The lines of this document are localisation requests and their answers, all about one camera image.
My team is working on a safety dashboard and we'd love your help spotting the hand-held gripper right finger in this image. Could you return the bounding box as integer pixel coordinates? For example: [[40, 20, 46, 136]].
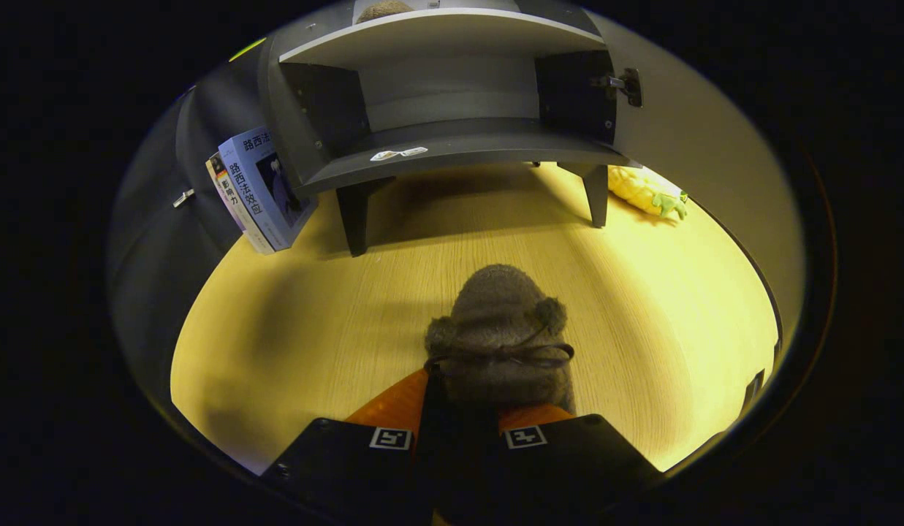
[[495, 404, 664, 526]]

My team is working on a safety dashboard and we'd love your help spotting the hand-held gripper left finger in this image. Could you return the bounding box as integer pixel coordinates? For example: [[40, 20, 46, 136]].
[[260, 367, 432, 526]]

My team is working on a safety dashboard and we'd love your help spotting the grey shoe cabinet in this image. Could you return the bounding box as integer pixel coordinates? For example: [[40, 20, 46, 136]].
[[258, 0, 642, 256]]

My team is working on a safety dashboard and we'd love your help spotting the black backdrop cloth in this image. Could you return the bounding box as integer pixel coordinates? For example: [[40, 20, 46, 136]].
[[107, 44, 292, 424]]

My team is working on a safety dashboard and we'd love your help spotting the blue book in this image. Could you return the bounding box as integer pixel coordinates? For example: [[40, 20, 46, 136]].
[[218, 126, 319, 253]]

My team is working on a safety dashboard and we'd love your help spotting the yellow pineapple plush toy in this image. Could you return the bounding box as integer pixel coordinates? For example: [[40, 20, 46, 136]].
[[607, 165, 689, 221]]

